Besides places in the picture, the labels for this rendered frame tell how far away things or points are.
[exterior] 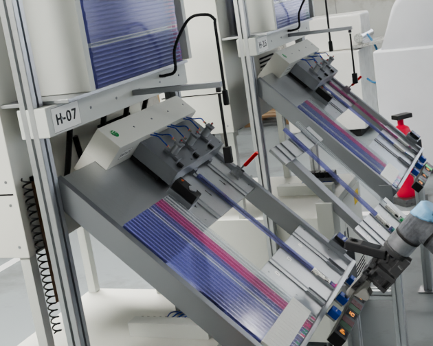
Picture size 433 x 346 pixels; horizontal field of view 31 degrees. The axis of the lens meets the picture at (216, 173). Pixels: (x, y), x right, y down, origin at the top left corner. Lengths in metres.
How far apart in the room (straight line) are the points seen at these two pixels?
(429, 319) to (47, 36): 2.38
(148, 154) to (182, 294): 0.46
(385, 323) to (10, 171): 2.21
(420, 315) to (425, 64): 2.63
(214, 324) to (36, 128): 0.61
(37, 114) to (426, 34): 4.45
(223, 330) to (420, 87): 4.37
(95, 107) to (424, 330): 2.10
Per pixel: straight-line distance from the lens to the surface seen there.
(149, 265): 1.88
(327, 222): 2.73
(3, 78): 2.01
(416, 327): 3.70
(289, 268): 2.21
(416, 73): 6.03
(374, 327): 3.73
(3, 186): 2.03
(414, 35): 6.03
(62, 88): 1.99
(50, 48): 1.99
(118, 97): 2.14
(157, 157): 2.15
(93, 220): 1.91
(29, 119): 1.88
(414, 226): 2.13
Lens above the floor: 1.59
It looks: 13 degrees down
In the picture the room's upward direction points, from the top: 9 degrees counter-clockwise
